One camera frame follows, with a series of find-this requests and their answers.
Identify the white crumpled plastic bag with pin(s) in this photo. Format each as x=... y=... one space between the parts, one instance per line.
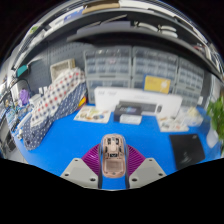
x=193 y=111

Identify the small black box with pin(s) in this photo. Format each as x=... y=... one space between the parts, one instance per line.
x=125 y=113

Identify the white keyboard box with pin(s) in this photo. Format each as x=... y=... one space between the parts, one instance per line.
x=106 y=96

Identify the green plant in white pot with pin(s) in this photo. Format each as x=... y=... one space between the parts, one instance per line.
x=216 y=116

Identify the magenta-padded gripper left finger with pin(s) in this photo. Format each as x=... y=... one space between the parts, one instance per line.
x=78 y=171

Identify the white box with blue print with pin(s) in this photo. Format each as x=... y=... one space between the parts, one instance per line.
x=195 y=120

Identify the purple object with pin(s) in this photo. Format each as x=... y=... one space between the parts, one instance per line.
x=24 y=96

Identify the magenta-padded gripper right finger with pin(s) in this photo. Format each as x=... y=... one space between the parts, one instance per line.
x=148 y=171

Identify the yellow flat box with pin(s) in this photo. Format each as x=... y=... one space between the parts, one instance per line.
x=156 y=84

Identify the white wall socket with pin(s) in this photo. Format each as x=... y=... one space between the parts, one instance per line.
x=201 y=100

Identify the teal object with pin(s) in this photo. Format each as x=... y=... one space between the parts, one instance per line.
x=22 y=70

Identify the red blue checked cloth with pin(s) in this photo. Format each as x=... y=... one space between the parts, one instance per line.
x=50 y=106

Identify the black mouse pad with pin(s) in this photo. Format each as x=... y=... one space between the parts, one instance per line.
x=186 y=150

